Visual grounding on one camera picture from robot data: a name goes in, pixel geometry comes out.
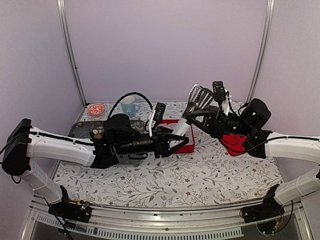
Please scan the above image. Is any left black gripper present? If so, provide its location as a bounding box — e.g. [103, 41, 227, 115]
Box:
[115, 126, 190, 159]

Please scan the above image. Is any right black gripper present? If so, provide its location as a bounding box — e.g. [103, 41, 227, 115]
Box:
[185, 105, 253, 139]

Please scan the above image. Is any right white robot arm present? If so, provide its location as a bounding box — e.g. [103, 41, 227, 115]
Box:
[186, 98, 320, 218]

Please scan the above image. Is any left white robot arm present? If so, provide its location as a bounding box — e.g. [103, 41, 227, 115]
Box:
[1, 113, 189, 217]

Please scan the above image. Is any red chocolate box base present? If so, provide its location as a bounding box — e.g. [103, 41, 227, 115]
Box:
[160, 119, 195, 154]

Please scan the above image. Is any white plastic box insert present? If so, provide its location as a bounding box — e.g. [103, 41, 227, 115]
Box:
[161, 121, 195, 147]

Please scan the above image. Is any red box lid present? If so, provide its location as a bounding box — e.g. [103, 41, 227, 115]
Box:
[222, 134, 248, 157]

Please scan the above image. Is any floral tablecloth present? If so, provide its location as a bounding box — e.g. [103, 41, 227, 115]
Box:
[49, 100, 285, 208]

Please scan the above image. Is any light blue mug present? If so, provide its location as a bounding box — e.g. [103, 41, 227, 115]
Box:
[120, 95, 137, 118]

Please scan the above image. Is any red patterned small bowl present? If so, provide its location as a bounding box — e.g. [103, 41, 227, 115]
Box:
[87, 103, 106, 117]

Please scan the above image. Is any green floral tray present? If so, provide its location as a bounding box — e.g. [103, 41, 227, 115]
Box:
[68, 120, 148, 165]

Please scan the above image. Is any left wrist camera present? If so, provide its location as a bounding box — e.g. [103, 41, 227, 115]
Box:
[153, 102, 166, 123]

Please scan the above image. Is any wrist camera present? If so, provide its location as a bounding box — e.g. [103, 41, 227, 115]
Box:
[153, 102, 166, 123]
[212, 81, 226, 103]

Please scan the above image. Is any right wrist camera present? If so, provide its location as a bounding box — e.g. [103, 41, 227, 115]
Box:
[212, 81, 226, 103]

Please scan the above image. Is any left black camera cable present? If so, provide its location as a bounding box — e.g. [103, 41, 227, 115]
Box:
[107, 91, 155, 121]

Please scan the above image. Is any front aluminium rail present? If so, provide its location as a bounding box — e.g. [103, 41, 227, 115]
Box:
[21, 195, 316, 240]

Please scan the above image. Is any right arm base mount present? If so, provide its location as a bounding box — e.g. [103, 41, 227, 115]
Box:
[239, 184, 285, 223]

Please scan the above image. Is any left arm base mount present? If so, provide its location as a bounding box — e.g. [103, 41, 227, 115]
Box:
[48, 185, 92, 223]

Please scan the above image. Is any right aluminium frame post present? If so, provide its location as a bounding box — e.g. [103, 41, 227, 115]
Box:
[245, 0, 275, 103]

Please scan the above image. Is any aluminium frame post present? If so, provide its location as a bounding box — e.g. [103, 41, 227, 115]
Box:
[245, 0, 275, 103]
[56, 0, 88, 107]

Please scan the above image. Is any left aluminium frame post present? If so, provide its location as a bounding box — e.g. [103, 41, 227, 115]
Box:
[56, 0, 88, 107]

